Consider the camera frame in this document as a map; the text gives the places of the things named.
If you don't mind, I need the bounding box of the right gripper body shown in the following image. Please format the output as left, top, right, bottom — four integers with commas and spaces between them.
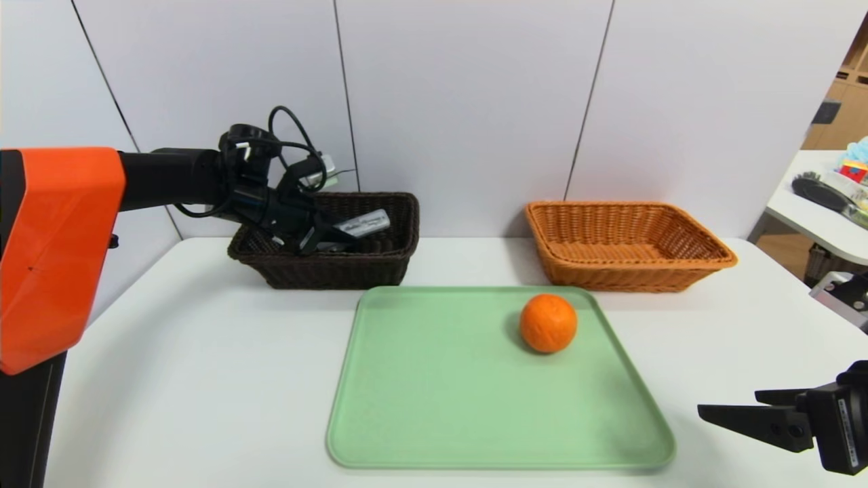
805, 360, 868, 476

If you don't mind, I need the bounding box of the black left camera cable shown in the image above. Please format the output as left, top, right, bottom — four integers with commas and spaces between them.
267, 105, 328, 178

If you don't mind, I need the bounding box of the orange fruit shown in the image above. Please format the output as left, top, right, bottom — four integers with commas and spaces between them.
519, 293, 579, 354

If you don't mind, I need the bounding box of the black round brush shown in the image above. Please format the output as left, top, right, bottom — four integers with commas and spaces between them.
791, 173, 852, 212

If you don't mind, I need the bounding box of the clear plastic package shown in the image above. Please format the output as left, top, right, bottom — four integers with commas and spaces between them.
822, 171, 868, 230

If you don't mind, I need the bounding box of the dark woven storage basket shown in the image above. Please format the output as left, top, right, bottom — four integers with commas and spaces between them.
806, 245, 868, 285

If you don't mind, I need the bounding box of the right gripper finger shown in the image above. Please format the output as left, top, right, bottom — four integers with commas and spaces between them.
697, 403, 814, 453
754, 388, 809, 405

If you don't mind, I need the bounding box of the orange wicker basket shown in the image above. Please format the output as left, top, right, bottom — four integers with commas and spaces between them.
524, 201, 738, 293

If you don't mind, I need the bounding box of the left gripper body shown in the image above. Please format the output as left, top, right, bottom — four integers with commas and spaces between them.
261, 188, 326, 257

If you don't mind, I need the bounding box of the dark brown wicker basket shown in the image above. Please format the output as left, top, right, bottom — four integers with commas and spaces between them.
228, 192, 420, 291

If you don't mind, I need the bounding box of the grey packet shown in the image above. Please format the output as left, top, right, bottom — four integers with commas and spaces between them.
332, 209, 392, 239

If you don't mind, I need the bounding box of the wooden shelf cabinet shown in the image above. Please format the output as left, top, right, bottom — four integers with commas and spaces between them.
800, 14, 868, 151

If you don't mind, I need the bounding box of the green plastic tray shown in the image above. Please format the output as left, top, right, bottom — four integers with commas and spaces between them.
326, 285, 676, 470

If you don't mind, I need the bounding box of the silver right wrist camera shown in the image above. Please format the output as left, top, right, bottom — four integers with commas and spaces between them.
809, 271, 868, 333

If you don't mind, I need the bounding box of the blue plush toy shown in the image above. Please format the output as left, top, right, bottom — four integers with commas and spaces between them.
837, 138, 868, 169

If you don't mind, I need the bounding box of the white side table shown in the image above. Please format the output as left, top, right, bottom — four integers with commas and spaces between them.
764, 150, 868, 266

